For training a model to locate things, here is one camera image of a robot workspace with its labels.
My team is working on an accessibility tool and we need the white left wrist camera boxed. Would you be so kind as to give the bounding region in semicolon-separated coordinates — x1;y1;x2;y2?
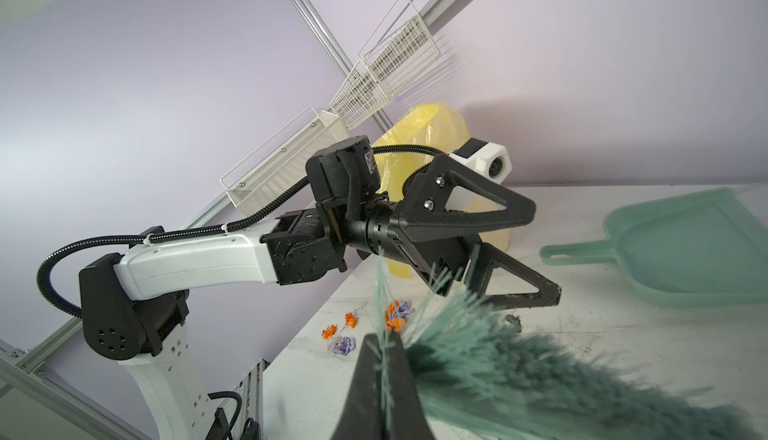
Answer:
446;137;513;212

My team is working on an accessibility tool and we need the purple paper scrap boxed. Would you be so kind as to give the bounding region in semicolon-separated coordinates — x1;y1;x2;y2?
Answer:
330;336;357;356

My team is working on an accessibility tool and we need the yellow lined trash bin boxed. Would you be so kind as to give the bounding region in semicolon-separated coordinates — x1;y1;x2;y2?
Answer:
373;102;511;279

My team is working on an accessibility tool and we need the green plastic dustpan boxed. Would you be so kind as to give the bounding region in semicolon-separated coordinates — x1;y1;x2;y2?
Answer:
539;187;767;308

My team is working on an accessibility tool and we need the orange paper scrap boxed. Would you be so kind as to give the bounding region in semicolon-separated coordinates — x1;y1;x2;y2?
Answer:
322;325;338;340
345;312;357;328
384;300;406;332

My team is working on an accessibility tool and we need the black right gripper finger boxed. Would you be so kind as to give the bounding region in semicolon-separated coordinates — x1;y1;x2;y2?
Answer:
331;332;435;440

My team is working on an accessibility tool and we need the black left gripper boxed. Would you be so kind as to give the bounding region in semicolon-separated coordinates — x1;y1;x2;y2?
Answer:
344;154;562;310

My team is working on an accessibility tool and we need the white wire wall basket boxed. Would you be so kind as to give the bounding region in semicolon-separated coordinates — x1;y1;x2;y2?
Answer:
330;0;441;130

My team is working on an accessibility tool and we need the white mesh wall shelf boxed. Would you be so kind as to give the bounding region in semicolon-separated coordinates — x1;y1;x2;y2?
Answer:
220;108;350;216

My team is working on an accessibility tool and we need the green hand brush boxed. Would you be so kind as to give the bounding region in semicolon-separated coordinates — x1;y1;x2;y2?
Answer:
371;247;763;440

